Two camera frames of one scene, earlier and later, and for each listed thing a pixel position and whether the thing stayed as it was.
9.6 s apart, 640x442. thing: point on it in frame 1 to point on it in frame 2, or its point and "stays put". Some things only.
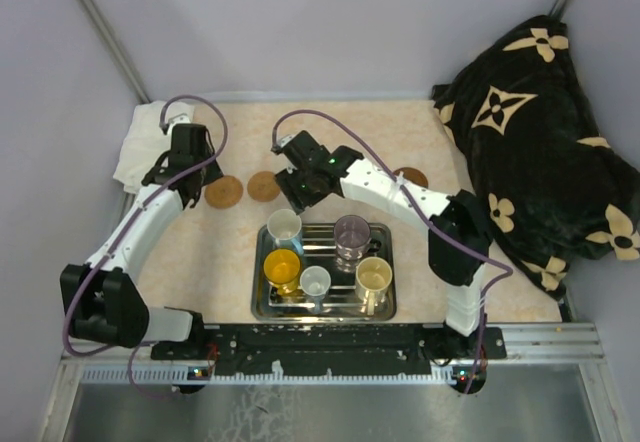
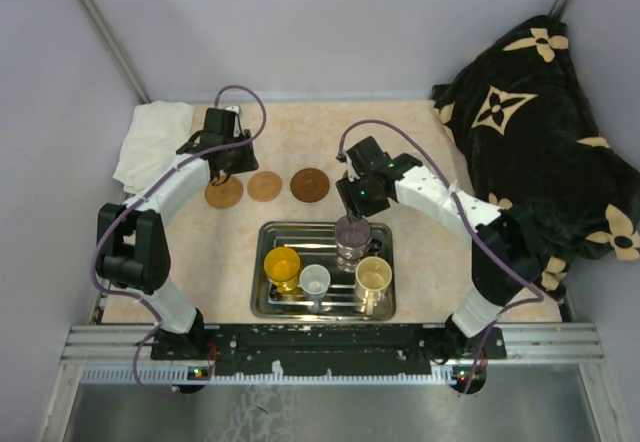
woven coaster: (224, 192) stays put
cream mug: (372, 280) stays put
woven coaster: (263, 187) stays put
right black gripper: (286, 180) to (347, 190)
